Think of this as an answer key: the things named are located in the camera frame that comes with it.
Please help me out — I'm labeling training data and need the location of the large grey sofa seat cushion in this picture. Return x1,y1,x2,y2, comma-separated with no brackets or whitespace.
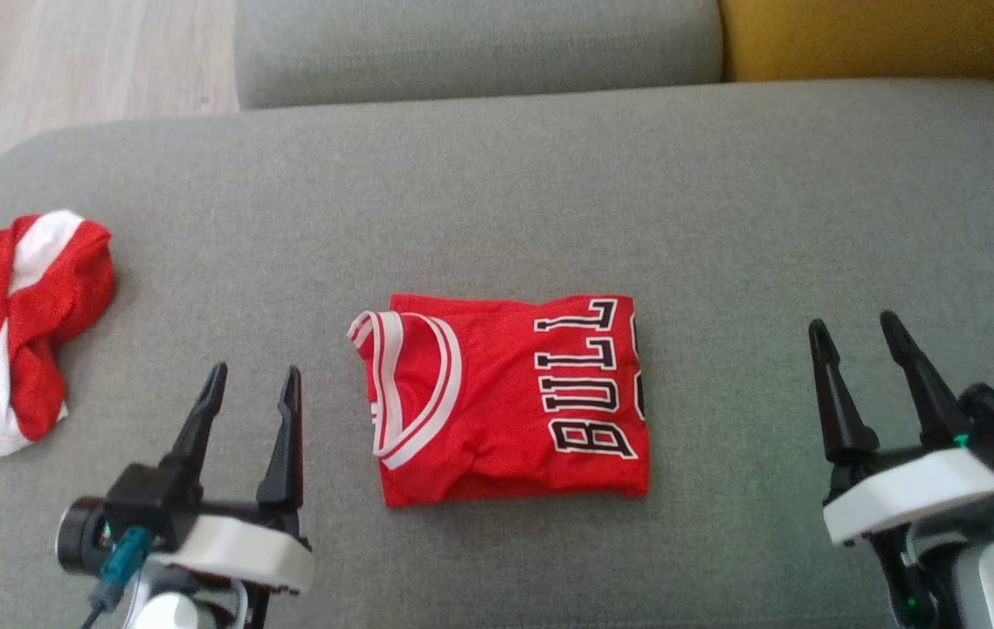
0,79,994,629

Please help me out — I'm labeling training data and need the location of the red jersey with white panel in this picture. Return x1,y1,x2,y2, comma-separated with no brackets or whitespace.
347,294,651,508

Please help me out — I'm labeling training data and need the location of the left camera cable teal plug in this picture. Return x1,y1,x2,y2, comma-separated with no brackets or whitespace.
82,524,153,629

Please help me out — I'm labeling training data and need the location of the small grey sofa seat cushion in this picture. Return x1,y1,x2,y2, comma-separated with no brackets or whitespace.
233,0,725,110

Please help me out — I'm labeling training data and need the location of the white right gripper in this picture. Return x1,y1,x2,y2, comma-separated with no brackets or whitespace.
809,310,994,629

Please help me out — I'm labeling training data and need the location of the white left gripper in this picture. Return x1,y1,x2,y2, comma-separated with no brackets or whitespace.
148,363,316,629

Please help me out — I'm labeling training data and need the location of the red mesh jersey white stripe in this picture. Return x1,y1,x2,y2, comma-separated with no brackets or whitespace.
0,210,116,460

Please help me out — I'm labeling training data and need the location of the short yellow sofa backrest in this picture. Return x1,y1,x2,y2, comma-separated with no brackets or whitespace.
718,0,994,84

